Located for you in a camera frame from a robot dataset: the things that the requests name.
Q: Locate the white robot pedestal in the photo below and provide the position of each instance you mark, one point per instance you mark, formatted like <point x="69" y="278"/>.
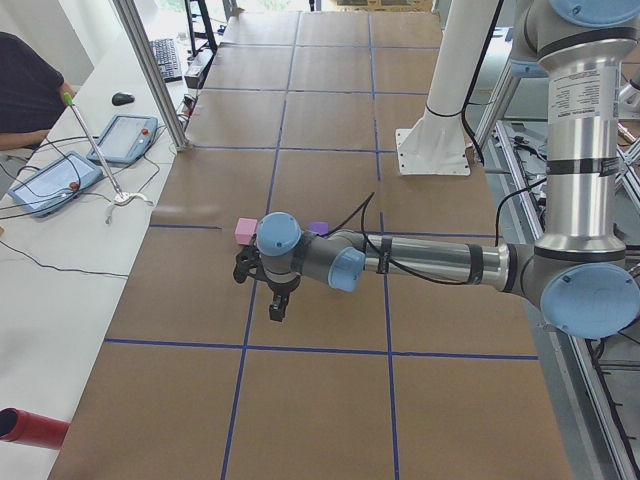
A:
<point x="435" y="145"/>

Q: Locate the red tube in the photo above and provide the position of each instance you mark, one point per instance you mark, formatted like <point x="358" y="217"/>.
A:
<point x="27" y="428"/>

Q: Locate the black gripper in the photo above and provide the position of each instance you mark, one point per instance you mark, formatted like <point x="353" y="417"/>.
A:
<point x="281" y="289"/>

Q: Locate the aluminium frame post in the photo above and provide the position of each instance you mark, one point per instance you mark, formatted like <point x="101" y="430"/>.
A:
<point x="134" y="28"/>

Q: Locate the silver rod green tip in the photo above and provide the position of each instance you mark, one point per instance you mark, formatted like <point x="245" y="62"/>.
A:
<point x="121" y="198"/>

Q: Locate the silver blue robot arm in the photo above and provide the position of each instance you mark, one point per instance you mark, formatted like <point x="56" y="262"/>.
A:
<point x="574" y="273"/>

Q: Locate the blue teach pendant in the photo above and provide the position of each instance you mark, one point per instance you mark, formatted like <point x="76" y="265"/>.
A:
<point x="52" y="187"/>
<point x="126" y="138"/>

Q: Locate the purple foam cube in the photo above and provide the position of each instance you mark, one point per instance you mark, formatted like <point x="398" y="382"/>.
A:
<point x="319" y="227"/>

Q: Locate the pink foam cube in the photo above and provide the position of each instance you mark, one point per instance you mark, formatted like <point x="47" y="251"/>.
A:
<point x="245" y="230"/>

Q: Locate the person in black shirt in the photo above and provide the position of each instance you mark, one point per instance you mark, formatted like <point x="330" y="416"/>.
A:
<point x="32" y="95"/>

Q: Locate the near blue teach pendant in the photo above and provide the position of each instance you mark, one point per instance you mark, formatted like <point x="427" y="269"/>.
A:
<point x="52" y="187"/>

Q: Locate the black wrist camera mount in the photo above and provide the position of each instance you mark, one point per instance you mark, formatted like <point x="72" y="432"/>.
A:
<point x="248" y="265"/>

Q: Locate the black computer mouse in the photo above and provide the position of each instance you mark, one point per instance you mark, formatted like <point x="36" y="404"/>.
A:
<point x="122" y="98"/>

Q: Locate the far blue teach pendant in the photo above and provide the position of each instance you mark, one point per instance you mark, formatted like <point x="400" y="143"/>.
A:
<point x="126" y="138"/>

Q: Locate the black keyboard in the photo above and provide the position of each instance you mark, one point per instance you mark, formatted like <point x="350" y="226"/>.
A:
<point x="167" y="59"/>

